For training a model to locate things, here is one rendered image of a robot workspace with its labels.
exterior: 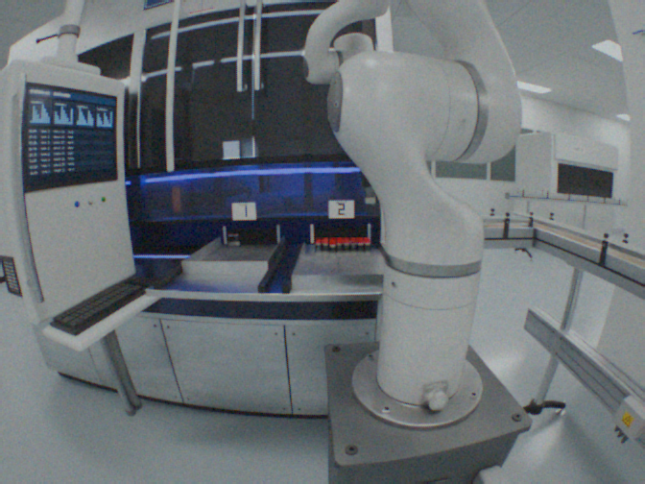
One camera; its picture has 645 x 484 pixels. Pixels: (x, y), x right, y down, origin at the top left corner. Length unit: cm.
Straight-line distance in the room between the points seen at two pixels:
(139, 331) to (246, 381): 54
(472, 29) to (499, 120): 10
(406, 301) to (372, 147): 16
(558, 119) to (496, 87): 742
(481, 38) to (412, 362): 37
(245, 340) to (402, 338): 98
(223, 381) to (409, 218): 125
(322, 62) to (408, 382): 56
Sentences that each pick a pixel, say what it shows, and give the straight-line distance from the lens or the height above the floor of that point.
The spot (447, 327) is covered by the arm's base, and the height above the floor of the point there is 99.
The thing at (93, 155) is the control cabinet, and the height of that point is 126.
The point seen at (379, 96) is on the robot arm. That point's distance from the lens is 28.
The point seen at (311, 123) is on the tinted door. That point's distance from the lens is 107.
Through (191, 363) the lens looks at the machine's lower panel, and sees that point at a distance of 145.
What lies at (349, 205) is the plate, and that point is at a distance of 105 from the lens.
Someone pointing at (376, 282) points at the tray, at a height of 89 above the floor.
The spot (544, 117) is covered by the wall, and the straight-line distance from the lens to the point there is 749.
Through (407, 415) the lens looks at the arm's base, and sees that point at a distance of 40.
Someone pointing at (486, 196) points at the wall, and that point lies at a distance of 648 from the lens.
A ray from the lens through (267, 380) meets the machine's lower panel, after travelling 138.
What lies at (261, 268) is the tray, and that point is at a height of 90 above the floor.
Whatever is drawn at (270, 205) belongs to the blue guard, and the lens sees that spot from 107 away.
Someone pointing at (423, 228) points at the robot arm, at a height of 110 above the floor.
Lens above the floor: 115
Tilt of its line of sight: 13 degrees down
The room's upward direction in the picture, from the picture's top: 1 degrees counter-clockwise
